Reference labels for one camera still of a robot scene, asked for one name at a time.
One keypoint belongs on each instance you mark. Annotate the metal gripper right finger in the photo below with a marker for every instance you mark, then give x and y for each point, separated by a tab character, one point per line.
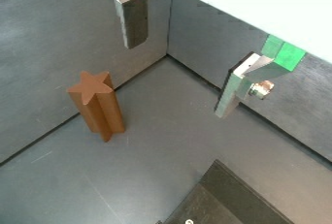
249	76

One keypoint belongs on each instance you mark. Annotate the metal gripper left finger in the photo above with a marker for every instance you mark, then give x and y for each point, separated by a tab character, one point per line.
133	15

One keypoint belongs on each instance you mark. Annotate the brown star-shaped block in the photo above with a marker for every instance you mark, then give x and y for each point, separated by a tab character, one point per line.
94	98

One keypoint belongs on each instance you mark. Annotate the dark metal plate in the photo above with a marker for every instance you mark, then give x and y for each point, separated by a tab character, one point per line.
222	199

